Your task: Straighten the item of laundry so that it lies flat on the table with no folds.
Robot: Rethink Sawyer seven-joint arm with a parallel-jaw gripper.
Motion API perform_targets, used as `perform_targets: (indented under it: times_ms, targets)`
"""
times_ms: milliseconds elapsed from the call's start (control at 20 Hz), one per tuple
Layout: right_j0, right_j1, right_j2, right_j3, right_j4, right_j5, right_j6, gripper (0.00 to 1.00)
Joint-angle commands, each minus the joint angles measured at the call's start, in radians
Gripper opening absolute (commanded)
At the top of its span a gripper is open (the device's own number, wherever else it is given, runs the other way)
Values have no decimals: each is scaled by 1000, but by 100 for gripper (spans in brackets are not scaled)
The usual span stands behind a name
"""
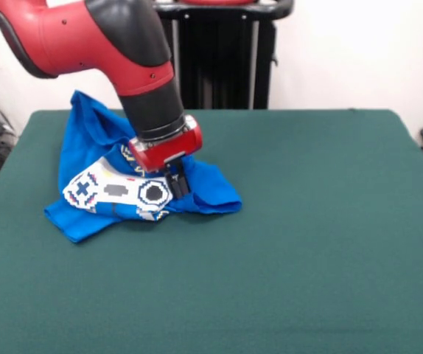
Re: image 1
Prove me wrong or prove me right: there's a blue game-controller print t-shirt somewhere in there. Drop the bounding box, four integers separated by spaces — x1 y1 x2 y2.
43 90 242 244

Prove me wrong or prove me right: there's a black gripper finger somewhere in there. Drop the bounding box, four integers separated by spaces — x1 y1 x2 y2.
176 159 192 197
165 167 183 201

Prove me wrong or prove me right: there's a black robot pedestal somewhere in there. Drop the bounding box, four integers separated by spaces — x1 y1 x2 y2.
152 0 294 110

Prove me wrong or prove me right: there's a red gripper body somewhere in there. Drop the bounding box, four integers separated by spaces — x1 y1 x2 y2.
128 114 204 173

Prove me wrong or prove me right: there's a dark green table cloth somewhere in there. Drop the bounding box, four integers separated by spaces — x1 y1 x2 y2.
0 108 423 354

